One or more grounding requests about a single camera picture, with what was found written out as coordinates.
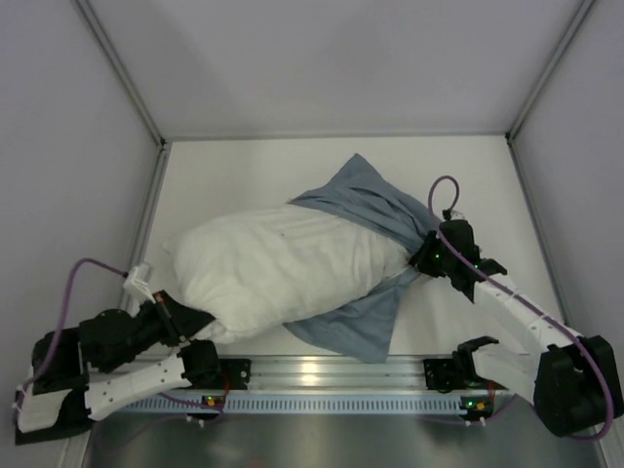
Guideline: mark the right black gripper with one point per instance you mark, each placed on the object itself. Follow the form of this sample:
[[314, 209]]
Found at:
[[424, 256]]

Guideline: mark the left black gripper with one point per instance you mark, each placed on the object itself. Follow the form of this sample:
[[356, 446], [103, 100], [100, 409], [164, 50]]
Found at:
[[169, 320]]

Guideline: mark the white pillow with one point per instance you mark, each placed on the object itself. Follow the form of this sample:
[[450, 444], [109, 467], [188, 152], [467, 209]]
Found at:
[[258, 270]]

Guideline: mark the blue pillowcase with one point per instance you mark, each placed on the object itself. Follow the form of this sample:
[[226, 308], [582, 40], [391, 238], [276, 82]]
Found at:
[[397, 224]]

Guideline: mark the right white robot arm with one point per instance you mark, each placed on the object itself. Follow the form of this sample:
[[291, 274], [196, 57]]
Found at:
[[570, 380]]

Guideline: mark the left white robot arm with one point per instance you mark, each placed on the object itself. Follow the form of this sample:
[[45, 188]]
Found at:
[[81, 375]]

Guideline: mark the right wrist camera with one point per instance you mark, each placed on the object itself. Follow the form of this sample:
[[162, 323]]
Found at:
[[450, 215]]

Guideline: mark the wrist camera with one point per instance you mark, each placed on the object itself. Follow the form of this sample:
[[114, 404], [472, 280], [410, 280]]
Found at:
[[137, 283], [450, 215]]

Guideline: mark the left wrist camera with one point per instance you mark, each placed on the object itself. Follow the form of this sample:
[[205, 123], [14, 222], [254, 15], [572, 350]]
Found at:
[[137, 283]]

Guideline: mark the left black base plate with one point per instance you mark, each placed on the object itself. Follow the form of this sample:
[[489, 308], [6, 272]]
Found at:
[[234, 373]]

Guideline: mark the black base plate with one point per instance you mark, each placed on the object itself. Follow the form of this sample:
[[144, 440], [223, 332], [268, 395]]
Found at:
[[234, 373], [443, 375]]

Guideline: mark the slotted cable duct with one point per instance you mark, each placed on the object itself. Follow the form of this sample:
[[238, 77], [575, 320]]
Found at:
[[417, 404]]

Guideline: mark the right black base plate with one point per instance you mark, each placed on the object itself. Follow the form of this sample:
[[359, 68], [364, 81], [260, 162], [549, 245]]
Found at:
[[443, 375]]

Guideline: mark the aluminium mounting rail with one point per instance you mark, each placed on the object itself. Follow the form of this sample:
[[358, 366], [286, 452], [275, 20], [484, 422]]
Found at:
[[334, 373]]

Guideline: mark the right aluminium frame post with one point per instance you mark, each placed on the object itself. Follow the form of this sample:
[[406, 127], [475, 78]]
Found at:
[[554, 60]]

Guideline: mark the aluminium frame post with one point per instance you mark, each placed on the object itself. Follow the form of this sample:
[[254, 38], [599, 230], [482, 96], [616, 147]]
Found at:
[[554, 60], [89, 16]]

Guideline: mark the left aluminium frame post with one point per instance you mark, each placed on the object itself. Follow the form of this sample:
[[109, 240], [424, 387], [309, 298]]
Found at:
[[89, 16]]

